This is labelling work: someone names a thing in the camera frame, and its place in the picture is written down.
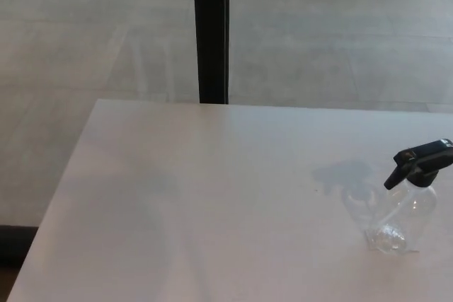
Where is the clear plastic spray bottle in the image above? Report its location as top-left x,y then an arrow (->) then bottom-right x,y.
366,178 -> 441,255

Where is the black vertical window frame post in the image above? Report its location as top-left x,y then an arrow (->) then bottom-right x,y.
192,0 -> 231,105

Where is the black spray trigger lid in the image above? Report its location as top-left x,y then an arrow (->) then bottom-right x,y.
384,137 -> 453,190

